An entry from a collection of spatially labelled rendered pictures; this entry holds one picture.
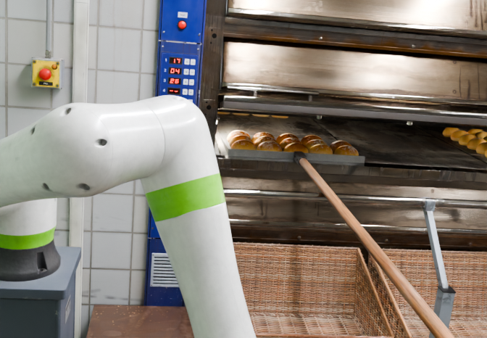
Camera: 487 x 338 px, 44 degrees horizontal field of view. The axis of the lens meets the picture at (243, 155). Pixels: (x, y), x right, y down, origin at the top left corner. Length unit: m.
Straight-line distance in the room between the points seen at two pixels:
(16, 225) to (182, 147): 0.45
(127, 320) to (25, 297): 1.16
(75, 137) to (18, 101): 1.54
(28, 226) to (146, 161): 0.44
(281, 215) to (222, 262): 1.49
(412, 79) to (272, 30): 0.57
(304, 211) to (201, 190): 1.54
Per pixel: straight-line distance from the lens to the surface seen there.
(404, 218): 2.53
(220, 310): 0.90
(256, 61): 2.25
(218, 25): 2.22
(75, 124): 0.78
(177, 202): 0.88
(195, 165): 0.88
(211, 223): 0.88
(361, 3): 2.32
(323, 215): 2.42
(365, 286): 2.39
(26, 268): 1.25
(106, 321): 2.36
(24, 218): 1.21
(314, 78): 2.28
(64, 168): 0.77
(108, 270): 2.45
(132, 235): 2.38
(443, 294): 2.00
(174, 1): 2.18
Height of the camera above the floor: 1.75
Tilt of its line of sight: 14 degrees down
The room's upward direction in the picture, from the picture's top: 5 degrees clockwise
